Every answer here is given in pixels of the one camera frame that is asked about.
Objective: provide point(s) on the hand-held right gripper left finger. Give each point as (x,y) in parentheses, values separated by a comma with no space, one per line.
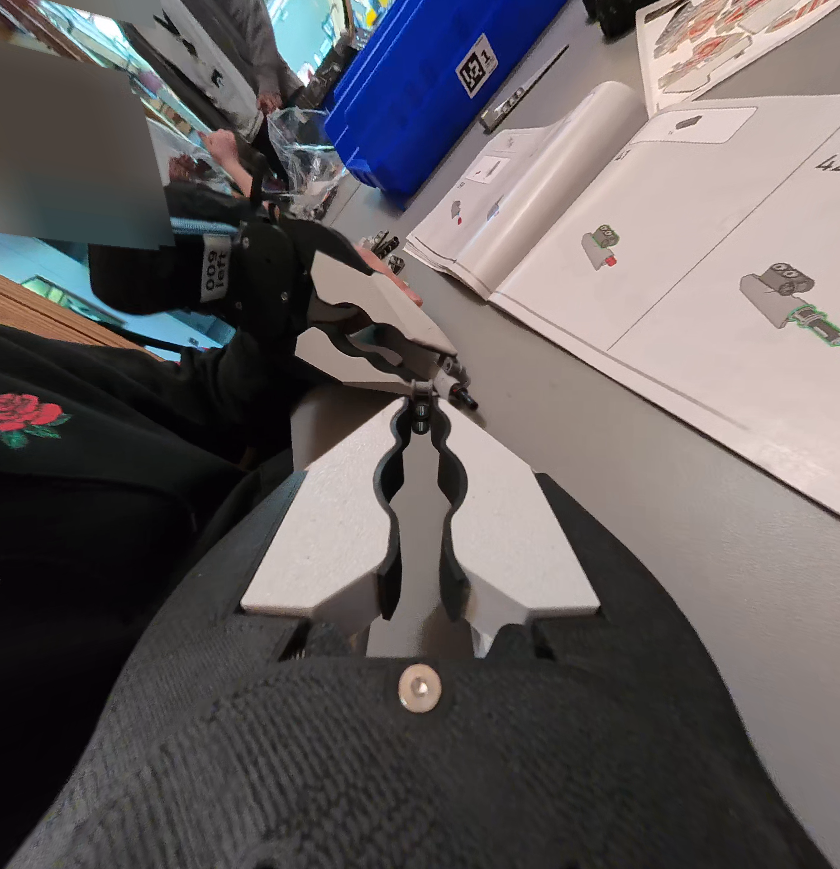
(325,529)

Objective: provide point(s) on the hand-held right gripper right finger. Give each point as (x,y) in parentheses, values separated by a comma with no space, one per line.
(515,536)

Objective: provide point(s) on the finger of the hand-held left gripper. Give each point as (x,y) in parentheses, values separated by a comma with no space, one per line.
(366,366)
(386,305)

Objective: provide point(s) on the black toy axle assembly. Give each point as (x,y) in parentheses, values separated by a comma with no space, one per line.
(420,424)

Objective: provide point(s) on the grey curved toy piece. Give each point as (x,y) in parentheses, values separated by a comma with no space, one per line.
(450,380)

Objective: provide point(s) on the person's left forearm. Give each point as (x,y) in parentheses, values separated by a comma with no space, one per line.
(243,370)

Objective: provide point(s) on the grey desk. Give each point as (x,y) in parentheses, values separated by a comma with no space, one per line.
(596,434)

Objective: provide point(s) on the person's left hand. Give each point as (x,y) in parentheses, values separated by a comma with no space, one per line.
(408,293)

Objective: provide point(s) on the small black toy piece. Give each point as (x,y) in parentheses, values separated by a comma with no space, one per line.
(380,242)
(396,265)

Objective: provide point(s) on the clear plastic bag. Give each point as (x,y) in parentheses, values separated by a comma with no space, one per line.
(304,163)

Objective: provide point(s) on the blue plastic bin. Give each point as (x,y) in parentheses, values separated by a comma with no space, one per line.
(406,88)

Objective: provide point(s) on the wooden table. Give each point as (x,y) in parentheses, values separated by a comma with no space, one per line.
(40,309)

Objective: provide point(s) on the black rose print top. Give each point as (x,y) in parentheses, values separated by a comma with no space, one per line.
(87,516)

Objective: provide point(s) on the open instruction booklet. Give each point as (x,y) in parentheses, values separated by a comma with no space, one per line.
(664,271)

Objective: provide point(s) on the dark toy part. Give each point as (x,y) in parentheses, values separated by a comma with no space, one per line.
(610,17)

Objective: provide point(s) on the toy sticker sheet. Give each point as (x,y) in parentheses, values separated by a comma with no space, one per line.
(705,47)

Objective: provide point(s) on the black toy chassis frame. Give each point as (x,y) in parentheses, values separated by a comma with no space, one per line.
(505,108)

